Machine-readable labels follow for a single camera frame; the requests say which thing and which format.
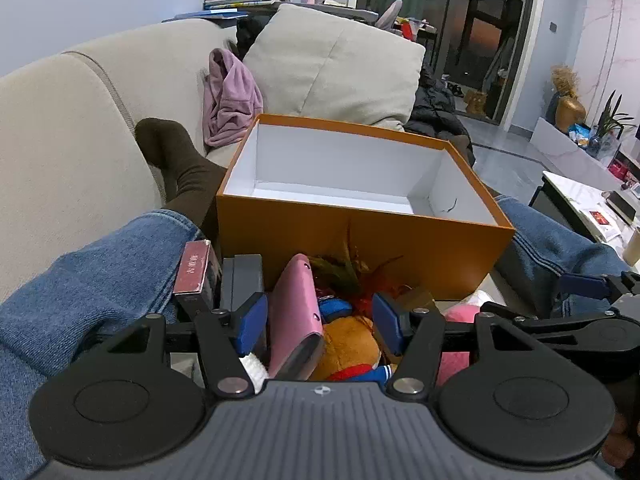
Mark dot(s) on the red cloth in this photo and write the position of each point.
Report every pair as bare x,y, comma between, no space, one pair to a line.
410,30

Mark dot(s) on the pink wallet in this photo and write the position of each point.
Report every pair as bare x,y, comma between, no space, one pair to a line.
292,305

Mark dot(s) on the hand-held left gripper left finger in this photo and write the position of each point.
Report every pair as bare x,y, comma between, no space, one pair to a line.
252,322

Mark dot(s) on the blue folder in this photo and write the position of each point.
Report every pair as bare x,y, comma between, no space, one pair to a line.
210,15

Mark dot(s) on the golden vase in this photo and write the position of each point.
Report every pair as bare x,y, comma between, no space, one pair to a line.
570,112

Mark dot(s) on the orange cardboard box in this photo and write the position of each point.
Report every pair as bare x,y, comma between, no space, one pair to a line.
400,245

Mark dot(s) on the brown teddy bear plush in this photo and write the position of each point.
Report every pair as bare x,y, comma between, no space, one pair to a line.
350,340

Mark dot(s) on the black notebook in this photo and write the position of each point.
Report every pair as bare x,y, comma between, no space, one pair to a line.
622,205

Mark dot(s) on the dark desk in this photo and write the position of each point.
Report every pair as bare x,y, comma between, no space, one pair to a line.
345,10

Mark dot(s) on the beige sofa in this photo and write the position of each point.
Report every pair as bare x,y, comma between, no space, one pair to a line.
60,135

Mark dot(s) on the grey eared chair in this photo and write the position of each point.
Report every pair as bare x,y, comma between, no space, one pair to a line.
387,15

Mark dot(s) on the glass sliding door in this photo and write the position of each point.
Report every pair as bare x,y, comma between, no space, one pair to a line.
450,35

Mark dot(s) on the marble coffee table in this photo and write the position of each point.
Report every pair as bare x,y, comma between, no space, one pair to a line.
575,195

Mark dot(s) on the white knitted item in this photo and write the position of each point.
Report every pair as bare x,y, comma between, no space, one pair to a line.
255,369

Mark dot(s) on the grey box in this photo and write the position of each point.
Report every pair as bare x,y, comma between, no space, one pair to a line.
242,275

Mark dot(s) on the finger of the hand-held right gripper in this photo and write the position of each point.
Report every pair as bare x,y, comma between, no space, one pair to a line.
582,287
575,327

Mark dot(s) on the person's leg blue jeans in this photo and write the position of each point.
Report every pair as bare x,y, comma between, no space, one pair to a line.
75,300
545,245

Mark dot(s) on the green potted plant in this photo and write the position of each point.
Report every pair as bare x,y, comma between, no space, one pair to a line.
612,117

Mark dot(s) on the pink cloth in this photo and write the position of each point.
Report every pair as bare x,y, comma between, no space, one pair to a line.
230,100

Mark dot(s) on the person's right leg blue jeans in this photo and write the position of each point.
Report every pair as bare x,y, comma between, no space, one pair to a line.
545,245

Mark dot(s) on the beige cushion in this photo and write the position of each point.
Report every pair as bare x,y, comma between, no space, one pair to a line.
330,70

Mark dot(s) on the dried flowers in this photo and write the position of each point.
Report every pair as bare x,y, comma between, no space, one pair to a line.
565,80

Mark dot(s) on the person's left leg blue jeans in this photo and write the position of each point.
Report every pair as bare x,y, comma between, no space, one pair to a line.
75,300

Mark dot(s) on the pink plush toy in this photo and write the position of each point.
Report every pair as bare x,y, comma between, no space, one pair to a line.
455,366

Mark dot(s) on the black puffer jacket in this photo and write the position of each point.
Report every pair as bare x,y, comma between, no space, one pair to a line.
435,115

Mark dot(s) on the person's left foot brown sock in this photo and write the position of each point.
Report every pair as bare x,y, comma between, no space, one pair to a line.
185,170

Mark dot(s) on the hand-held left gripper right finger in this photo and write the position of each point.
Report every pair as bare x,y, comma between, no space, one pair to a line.
387,325

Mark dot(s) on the white marble cabinet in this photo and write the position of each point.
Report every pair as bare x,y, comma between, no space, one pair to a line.
555,147

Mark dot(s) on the person's right hand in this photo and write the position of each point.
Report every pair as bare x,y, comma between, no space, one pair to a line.
622,440

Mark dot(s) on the beige cup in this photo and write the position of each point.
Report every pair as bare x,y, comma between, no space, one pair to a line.
632,247

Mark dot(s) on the dark red box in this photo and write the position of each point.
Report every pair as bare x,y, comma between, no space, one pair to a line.
192,270

